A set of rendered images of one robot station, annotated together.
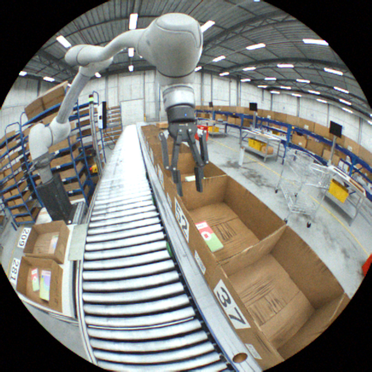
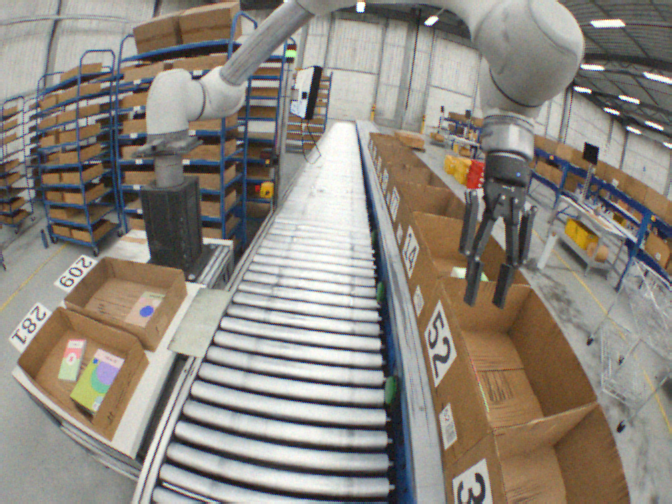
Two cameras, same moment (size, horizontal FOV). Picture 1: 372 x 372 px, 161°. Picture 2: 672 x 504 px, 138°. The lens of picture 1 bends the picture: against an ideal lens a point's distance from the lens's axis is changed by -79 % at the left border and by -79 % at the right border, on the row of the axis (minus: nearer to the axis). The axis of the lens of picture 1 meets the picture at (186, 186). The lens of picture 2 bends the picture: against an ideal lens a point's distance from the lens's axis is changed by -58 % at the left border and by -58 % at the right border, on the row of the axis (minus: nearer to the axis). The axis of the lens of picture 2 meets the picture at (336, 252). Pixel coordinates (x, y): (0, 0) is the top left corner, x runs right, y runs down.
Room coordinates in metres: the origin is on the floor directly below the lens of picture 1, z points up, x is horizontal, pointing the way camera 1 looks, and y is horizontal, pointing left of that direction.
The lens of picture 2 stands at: (-0.08, 0.11, 1.39)
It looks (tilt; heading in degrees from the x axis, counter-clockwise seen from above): 30 degrees down; 19
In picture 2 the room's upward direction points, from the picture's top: 8 degrees clockwise
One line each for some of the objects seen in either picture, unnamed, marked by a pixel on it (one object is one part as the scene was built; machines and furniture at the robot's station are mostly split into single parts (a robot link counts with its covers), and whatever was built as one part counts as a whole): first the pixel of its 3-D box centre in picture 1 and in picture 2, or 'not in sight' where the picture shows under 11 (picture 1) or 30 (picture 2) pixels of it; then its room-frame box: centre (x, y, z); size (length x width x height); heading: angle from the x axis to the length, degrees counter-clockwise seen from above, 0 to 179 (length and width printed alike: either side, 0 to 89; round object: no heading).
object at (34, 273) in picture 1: (35, 279); (72, 360); (-0.06, 0.86, 0.76); 0.16 x 0.07 x 0.02; 43
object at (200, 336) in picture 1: (144, 346); not in sight; (-0.12, 0.15, 0.72); 0.52 x 0.05 x 0.05; 110
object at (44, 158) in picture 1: (40, 159); (165, 139); (0.54, 0.97, 1.24); 0.22 x 0.18 x 0.06; 33
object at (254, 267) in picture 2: (121, 203); (311, 276); (0.80, 0.49, 0.72); 0.52 x 0.05 x 0.05; 110
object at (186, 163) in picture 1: (187, 177); (458, 267); (0.76, -0.01, 0.96); 0.39 x 0.29 x 0.17; 20
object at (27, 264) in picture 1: (36, 281); (76, 365); (-0.06, 0.79, 0.80); 0.38 x 0.28 x 0.10; 110
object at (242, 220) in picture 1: (222, 220); (503, 365); (0.39, -0.14, 0.96); 0.39 x 0.29 x 0.17; 20
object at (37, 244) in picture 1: (44, 242); (123, 297); (0.23, 0.91, 0.80); 0.38 x 0.28 x 0.10; 112
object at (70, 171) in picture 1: (67, 169); (203, 174); (1.39, 1.69, 0.79); 0.40 x 0.30 x 0.10; 111
